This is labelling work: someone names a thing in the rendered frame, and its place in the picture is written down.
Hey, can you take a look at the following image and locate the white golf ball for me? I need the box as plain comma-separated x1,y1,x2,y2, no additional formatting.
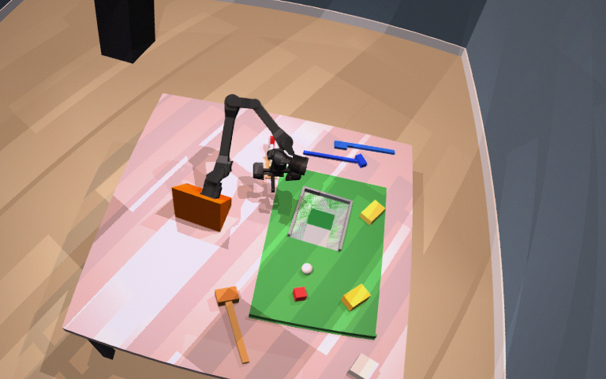
301,263,313,275

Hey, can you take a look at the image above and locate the green flat mat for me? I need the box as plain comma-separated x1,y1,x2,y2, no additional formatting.
250,170,387,334

